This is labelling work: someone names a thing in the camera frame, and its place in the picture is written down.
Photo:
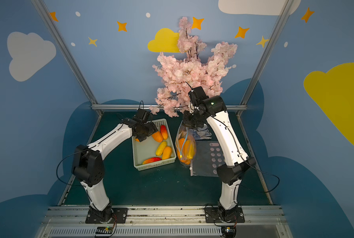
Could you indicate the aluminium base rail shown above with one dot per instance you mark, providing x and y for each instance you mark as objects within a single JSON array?
[{"x": 166, "y": 222}]

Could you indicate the pink cherry blossom tree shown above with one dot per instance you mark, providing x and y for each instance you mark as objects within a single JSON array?
[{"x": 179, "y": 76}]

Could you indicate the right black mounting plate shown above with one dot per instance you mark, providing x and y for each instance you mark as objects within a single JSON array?
[{"x": 220, "y": 215}]

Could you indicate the black mounting plate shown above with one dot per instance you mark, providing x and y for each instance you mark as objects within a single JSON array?
[
  {"x": 220, "y": 215},
  {"x": 110, "y": 215}
]

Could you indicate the clear blue-zip bag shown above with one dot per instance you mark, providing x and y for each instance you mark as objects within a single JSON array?
[{"x": 186, "y": 133}]

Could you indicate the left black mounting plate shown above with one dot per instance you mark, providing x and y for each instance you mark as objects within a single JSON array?
[{"x": 110, "y": 215}]

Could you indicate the red orange mango front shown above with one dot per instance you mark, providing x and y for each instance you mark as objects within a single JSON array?
[{"x": 152, "y": 160}]

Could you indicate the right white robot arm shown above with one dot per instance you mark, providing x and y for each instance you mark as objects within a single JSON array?
[{"x": 237, "y": 161}]

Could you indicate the small circuit board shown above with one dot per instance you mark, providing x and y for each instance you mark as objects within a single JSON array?
[{"x": 104, "y": 232}]

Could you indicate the white perforated plastic basket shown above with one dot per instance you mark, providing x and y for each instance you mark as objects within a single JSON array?
[{"x": 146, "y": 149}]

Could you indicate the clear pink-dotted zip bag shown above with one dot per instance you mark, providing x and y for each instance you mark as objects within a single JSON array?
[{"x": 208, "y": 158}]

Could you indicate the orange yellow mango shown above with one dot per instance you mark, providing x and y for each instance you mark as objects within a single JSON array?
[{"x": 167, "y": 152}]

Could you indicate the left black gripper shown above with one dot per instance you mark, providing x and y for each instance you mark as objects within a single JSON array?
[{"x": 144, "y": 132}]

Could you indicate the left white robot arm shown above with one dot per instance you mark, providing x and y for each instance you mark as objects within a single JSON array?
[{"x": 88, "y": 163}]

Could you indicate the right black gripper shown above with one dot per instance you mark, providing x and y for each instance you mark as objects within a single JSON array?
[{"x": 190, "y": 119}]

